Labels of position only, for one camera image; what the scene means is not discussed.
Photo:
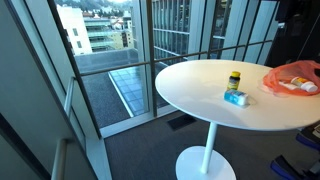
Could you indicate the blue and white box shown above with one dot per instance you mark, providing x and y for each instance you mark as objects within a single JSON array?
[{"x": 236, "y": 97}]

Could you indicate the yellow-lid supplement bottle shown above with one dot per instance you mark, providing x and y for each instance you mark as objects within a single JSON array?
[{"x": 234, "y": 81}]

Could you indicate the dark floor vent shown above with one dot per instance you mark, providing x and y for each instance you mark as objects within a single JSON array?
[{"x": 181, "y": 122}]

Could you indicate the grey metal handrail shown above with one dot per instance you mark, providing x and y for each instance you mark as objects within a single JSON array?
[{"x": 69, "y": 96}]

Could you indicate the orange plastic bag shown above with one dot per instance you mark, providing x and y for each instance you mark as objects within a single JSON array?
[{"x": 290, "y": 71}]

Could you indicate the blue and black stand foot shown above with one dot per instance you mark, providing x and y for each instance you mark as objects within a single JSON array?
[
  {"x": 308, "y": 139},
  {"x": 283, "y": 166}
]

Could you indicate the dark metal window rail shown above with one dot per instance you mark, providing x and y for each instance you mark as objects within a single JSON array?
[{"x": 133, "y": 65}]

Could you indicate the white table pedestal base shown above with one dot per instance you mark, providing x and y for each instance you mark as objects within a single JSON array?
[{"x": 206, "y": 163}]

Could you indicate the dark slanted window post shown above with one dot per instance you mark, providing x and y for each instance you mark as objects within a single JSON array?
[{"x": 73, "y": 63}]

